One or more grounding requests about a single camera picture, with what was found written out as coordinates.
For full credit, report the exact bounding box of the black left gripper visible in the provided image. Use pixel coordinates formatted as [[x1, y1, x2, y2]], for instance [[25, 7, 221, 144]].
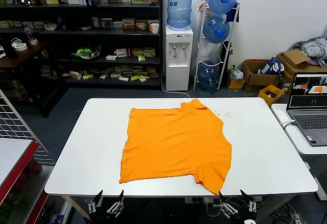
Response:
[[88, 189, 125, 224]]

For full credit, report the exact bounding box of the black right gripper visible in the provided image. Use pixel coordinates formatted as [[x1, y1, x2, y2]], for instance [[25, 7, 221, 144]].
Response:
[[218, 189, 258, 224]]

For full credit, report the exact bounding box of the orange t-shirt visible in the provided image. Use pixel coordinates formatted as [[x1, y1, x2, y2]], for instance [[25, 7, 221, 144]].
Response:
[[119, 98, 232, 196]]

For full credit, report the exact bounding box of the grey blue clothes pile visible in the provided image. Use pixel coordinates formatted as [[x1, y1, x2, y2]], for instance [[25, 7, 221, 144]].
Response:
[[292, 36, 327, 68]]

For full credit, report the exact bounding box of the white work table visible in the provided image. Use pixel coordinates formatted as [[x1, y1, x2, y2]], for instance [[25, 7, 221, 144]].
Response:
[[44, 96, 319, 222]]

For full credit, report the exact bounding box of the grey floor power strip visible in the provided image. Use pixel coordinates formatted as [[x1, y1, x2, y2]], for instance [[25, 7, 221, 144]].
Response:
[[291, 212, 305, 224]]

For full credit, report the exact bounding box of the white side table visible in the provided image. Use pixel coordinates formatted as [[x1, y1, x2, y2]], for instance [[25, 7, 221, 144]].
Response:
[[270, 103, 327, 201]]

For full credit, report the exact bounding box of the yellow plastic bin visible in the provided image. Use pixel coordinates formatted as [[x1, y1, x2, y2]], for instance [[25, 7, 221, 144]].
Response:
[[257, 84, 285, 107]]

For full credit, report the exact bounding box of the grey open laptop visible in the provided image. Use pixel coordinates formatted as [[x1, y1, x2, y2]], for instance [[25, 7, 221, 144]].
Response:
[[286, 72, 327, 147]]

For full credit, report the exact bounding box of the small yellow cardboard box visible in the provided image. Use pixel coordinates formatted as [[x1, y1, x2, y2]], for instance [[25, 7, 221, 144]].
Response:
[[228, 78, 246, 90]]

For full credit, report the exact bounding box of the open brown cardboard box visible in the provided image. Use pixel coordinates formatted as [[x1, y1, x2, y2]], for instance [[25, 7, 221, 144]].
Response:
[[241, 59, 281, 92]]

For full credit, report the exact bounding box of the crumpled clear plastic bag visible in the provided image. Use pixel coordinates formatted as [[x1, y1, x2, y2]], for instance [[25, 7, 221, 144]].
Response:
[[228, 65, 245, 81]]

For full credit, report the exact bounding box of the white water dispenser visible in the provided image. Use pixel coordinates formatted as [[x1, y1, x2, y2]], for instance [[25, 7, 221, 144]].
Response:
[[165, 25, 194, 91]]

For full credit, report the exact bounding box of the blue white bag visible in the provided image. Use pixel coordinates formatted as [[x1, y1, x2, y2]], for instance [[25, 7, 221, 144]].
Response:
[[259, 57, 286, 78]]

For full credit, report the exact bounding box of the large brown cardboard box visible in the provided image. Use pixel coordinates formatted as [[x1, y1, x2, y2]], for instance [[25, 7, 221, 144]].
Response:
[[277, 49, 327, 92]]

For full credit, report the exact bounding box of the brown wooden table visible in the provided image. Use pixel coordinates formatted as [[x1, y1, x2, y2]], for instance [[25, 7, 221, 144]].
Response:
[[0, 39, 68, 119]]

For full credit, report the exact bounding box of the black shelving unit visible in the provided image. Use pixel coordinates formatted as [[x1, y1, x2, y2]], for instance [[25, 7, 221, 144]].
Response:
[[0, 0, 164, 91]]

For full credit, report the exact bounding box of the white tape roll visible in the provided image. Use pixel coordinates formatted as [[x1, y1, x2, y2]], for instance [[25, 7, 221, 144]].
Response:
[[13, 42, 28, 52]]

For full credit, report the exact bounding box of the yellow white medicine box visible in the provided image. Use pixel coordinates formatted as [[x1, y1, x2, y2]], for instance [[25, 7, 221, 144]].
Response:
[[122, 18, 136, 30]]

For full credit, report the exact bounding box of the black box device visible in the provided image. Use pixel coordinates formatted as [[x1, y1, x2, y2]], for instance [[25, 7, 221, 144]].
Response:
[[2, 39, 18, 59]]

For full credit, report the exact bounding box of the small blue bottle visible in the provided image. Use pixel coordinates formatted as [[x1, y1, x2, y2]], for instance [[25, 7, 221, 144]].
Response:
[[56, 16, 66, 31]]

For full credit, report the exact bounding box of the white laptop cable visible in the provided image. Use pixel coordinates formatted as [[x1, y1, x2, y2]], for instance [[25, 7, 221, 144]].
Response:
[[280, 119, 297, 128]]

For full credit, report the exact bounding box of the white cart with red frame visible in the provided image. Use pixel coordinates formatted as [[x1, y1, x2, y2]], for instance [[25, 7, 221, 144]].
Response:
[[0, 137, 49, 224]]

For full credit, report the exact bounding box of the grey wire grid panel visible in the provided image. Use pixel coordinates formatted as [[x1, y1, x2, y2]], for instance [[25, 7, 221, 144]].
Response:
[[0, 89, 49, 155]]

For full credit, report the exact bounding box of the white wire jug rack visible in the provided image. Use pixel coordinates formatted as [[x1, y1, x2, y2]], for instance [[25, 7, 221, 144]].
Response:
[[193, 0, 241, 91]]

